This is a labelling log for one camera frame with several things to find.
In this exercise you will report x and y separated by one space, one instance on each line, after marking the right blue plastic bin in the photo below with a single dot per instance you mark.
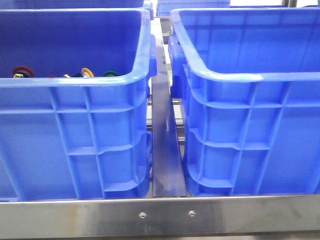
251 99

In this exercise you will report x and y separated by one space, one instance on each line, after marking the green push button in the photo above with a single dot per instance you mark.
110 73

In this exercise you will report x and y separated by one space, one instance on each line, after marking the left rail screw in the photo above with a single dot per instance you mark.
142 215

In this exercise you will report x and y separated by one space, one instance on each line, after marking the left blue plastic bin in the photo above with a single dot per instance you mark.
79 137

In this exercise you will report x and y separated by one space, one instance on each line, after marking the red mushroom push button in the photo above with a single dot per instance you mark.
23 72

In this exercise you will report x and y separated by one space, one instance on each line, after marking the right rail screw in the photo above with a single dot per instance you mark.
191 213

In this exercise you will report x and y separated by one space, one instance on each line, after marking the steel divider bar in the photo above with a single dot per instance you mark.
167 171

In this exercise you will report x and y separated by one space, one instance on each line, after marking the yellow mushroom push button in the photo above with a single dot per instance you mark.
85 73

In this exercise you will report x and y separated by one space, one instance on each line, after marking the steel front rail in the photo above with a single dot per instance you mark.
214 216

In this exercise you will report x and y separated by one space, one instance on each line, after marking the rear right blue bin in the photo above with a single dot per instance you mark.
164 7

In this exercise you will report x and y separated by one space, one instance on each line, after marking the rail screw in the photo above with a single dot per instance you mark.
191 213
142 215

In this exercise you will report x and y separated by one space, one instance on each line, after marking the blue plastic bin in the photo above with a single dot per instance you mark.
251 99
79 137

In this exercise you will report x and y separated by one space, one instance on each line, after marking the rear left blue bin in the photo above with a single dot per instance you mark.
76 4

